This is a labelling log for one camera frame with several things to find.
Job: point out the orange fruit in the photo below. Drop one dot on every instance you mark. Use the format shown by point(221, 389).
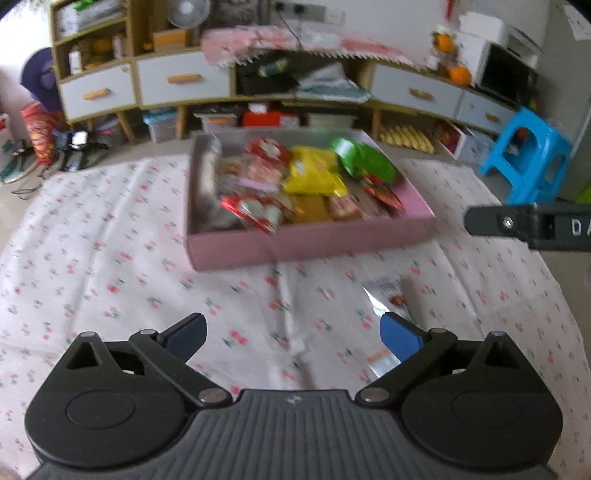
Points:
point(444, 42)
point(460, 75)

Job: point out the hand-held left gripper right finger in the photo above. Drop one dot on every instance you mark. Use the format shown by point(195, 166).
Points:
point(401, 337)

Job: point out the pink tasselled cloth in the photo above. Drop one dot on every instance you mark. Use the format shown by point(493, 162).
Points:
point(332, 46)

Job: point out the white carton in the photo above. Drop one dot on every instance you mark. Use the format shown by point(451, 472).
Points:
point(75, 61)

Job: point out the wooden TV cabinet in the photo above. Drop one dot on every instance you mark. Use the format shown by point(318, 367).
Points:
point(138, 27)

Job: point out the red white small packet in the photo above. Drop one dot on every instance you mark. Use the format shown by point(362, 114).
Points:
point(268, 150)

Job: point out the green snack packet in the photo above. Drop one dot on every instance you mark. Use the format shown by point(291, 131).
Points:
point(364, 159)

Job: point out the wall socket strip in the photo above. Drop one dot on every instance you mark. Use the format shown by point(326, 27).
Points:
point(314, 11)

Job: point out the stack of papers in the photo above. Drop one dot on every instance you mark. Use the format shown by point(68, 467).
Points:
point(92, 16)

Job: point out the red printed bag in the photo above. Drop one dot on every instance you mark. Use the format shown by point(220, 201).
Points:
point(41, 134)

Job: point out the framed raccoon picture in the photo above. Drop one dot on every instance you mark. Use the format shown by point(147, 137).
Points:
point(235, 11)

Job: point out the cherry print cloth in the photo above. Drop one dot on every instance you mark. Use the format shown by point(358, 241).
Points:
point(115, 258)

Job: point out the small white box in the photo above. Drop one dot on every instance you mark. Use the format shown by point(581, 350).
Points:
point(259, 107)

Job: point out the purple hat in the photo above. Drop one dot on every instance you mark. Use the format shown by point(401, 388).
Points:
point(41, 76)

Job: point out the green black tool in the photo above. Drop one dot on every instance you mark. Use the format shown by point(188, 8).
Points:
point(16, 164)

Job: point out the orange label snack packet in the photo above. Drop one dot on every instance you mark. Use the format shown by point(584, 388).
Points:
point(388, 295)

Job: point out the white desk fan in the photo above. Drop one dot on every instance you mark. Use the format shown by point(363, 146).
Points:
point(189, 11)

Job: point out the red box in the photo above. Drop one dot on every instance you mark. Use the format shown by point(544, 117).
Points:
point(272, 121)

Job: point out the dark red snack packet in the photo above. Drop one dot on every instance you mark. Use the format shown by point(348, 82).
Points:
point(383, 194)

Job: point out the red strawberry print packet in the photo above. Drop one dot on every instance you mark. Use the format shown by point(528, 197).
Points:
point(251, 212)

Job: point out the brown cardboard box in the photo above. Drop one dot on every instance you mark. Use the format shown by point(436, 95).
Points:
point(171, 40)

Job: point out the gold snack packet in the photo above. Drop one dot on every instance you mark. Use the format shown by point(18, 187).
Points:
point(309, 210)

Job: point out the pink cardboard box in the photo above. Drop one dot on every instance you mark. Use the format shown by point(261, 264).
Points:
point(314, 244)

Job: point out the pile of folded papers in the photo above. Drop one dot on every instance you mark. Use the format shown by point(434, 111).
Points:
point(332, 85)

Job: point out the blue lid storage bin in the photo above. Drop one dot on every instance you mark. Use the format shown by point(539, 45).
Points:
point(160, 127)

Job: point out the blue plastic stool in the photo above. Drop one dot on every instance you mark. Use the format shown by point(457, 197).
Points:
point(531, 124)

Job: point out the clear bin black lid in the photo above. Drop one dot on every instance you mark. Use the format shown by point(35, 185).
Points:
point(217, 122)

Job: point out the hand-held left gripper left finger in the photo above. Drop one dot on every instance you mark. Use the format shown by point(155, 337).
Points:
point(187, 334)

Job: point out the white printed box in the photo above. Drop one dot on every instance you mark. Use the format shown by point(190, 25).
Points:
point(471, 145)

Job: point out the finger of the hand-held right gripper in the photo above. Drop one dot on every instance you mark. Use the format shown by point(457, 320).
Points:
point(498, 221)

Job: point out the red hanging ornament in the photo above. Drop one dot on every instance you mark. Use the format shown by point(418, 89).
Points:
point(451, 9)

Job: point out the black bag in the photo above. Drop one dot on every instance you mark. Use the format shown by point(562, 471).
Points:
point(265, 81)

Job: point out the silver egg roll packet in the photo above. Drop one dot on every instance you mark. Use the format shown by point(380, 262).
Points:
point(207, 184)

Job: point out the white microwave oven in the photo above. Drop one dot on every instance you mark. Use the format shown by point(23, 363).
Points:
point(505, 76)

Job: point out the grey refrigerator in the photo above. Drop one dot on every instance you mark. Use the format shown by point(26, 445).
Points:
point(568, 92)

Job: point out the white foam box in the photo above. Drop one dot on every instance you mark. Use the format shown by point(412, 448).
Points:
point(485, 25)

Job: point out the yellow snack packet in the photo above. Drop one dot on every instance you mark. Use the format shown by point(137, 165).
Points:
point(314, 170)

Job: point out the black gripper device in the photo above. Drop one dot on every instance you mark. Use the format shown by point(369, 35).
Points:
point(78, 147)

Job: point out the yellow plush toy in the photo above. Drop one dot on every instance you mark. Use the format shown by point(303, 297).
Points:
point(101, 50)

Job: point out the yellow egg tray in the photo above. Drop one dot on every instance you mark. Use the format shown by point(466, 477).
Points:
point(406, 137)

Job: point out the white printer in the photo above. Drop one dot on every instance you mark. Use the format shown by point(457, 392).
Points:
point(524, 40)

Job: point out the white storage bin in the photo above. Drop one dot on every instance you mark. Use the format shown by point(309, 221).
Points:
point(330, 121)

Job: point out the brown wafer packet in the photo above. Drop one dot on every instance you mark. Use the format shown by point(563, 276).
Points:
point(344, 207)

